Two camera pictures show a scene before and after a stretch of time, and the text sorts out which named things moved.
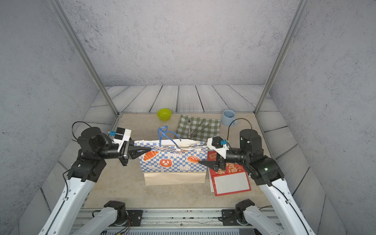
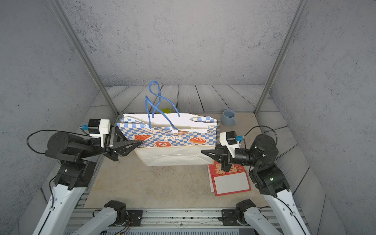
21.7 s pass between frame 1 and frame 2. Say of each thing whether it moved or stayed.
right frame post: stayed
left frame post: stayed
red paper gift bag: stayed
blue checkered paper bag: moved
